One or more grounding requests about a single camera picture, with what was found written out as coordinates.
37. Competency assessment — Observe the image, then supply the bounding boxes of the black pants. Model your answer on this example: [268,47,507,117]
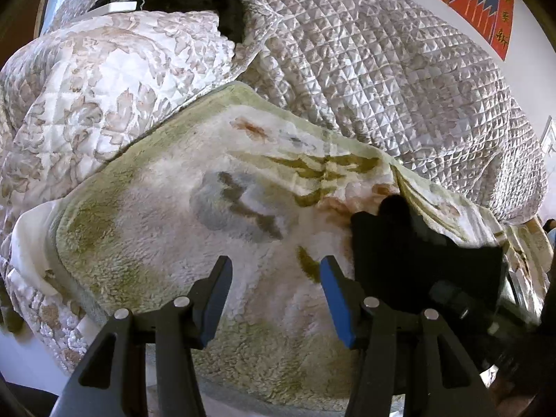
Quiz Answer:
[351,195,507,319]

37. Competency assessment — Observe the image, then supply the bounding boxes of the floral fleece blanket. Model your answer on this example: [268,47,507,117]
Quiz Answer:
[46,83,552,416]

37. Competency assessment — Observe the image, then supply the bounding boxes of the white floral quilted comforter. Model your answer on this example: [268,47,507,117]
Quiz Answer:
[1,11,239,372]

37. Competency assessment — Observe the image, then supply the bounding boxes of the quilted grey-pink bedspread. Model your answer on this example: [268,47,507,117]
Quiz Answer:
[242,0,548,224]

